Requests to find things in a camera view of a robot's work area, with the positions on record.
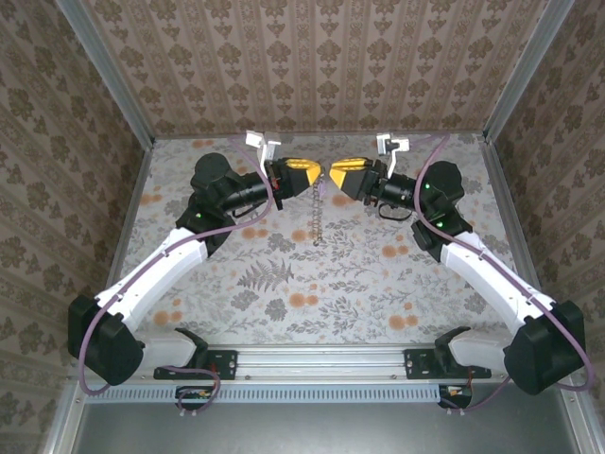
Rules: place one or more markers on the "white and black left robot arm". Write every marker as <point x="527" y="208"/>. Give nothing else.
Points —
<point x="151" y="274"/>

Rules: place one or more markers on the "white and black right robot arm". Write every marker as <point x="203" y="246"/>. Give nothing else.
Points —
<point x="491" y="279"/>

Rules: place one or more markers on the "black controller board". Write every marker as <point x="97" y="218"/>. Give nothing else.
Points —
<point x="456" y="397"/>
<point x="194" y="398"/>

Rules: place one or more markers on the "grey metal sheet panel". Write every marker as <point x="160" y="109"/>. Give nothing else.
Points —
<point x="321" y="430"/>

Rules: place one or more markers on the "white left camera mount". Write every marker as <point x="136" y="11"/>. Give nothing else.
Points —
<point x="267" y="153"/>

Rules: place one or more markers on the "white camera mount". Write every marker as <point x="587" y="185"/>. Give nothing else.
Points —
<point x="267" y="153"/>
<point x="392" y="165"/>

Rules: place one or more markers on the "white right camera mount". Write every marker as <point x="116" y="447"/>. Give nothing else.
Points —
<point x="392" y="165"/>

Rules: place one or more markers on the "aluminium back rail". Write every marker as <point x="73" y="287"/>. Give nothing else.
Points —
<point x="189" y="137"/>

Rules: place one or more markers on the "aluminium side rail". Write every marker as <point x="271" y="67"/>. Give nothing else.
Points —
<point x="520" y="236"/>
<point x="132" y="217"/>

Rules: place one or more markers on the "aluminium corner post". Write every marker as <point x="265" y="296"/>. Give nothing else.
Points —
<point x="524" y="71"/>
<point x="113" y="80"/>

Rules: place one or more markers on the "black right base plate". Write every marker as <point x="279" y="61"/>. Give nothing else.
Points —
<point x="420" y="361"/>

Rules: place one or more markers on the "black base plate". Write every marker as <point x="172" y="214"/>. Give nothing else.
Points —
<point x="420" y="361"/>
<point x="222" y="361"/>

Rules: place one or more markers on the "aluminium front rail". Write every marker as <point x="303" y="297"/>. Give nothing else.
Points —
<point x="321" y="361"/>

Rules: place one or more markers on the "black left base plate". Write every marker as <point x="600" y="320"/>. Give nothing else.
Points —
<point x="222" y="361"/>

